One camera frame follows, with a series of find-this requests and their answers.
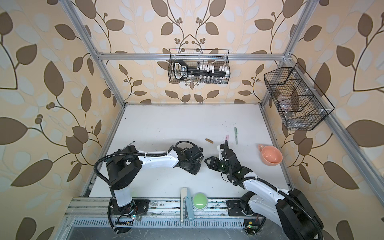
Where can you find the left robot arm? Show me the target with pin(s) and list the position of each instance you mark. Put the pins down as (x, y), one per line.
(120, 168)

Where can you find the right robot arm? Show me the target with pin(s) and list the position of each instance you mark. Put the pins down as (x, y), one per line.
(290, 210)

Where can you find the grey bracket tool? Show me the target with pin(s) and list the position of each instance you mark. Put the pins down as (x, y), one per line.
(186, 206)

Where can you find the green push button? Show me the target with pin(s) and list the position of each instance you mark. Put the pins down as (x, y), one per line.
(200, 201)

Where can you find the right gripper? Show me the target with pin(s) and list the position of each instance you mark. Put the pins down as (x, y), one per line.
(212, 162)

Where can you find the black tool in basket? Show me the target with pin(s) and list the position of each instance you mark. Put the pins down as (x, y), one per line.
(198, 71)

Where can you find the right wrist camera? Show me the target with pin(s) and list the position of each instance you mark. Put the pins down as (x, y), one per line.
(222, 152)

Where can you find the rear wire basket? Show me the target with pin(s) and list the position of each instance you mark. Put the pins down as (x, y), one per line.
(198, 54)

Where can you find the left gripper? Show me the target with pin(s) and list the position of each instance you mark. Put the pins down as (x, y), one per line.
(198, 169)

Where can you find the side wire basket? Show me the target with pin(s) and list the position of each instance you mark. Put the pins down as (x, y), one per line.
(300, 102)

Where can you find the green pen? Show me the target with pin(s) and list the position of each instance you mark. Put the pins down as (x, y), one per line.
(236, 135)

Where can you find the pink cup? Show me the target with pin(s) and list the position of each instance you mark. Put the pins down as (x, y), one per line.
(270, 155)

